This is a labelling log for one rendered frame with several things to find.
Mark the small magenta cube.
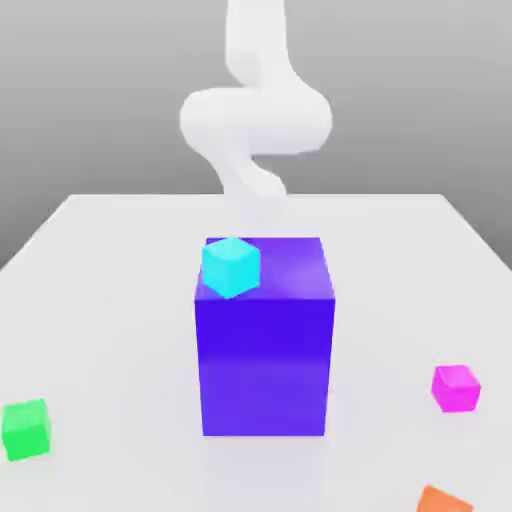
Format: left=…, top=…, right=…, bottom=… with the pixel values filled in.
left=430, top=364, right=482, bottom=414

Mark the large purple box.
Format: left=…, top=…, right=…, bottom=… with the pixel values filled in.
left=194, top=236, right=336, bottom=438

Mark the small orange cube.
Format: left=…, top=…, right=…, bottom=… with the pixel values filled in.
left=416, top=484, right=475, bottom=512

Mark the small cyan cube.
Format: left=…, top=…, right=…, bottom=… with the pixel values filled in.
left=200, top=236, right=262, bottom=300

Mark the small green cube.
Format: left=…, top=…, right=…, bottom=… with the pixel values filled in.
left=0, top=398, right=53, bottom=463

